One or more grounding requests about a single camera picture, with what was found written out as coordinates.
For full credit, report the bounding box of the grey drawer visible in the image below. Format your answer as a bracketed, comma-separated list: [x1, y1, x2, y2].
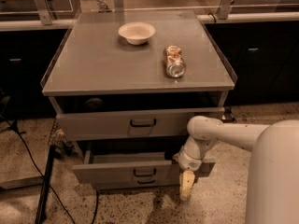
[92, 178, 179, 190]
[71, 141, 217, 186]
[57, 91, 224, 141]

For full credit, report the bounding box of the white bowl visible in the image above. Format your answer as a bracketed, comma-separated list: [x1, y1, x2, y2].
[118, 22, 155, 46]

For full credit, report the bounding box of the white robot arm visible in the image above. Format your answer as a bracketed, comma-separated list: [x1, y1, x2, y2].
[175, 116, 299, 224]

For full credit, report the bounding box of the lying drink can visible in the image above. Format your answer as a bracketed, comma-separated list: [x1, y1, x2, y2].
[164, 45, 186, 78]

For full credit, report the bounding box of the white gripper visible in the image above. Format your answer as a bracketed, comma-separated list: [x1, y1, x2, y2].
[173, 149, 202, 201]

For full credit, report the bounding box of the black metal stand leg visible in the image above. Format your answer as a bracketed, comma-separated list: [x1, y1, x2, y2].
[35, 146, 56, 224]

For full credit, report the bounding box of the round object in drawer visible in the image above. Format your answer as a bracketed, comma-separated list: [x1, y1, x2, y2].
[84, 98, 103, 112]

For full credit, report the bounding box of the grey drawer cabinet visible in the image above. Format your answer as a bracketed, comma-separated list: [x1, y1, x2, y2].
[40, 9, 238, 192]

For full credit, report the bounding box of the black floor cable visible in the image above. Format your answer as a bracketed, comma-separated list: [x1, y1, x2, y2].
[0, 114, 100, 224]

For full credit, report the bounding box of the white counter rail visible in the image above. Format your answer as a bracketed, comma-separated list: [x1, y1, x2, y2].
[0, 12, 299, 32]

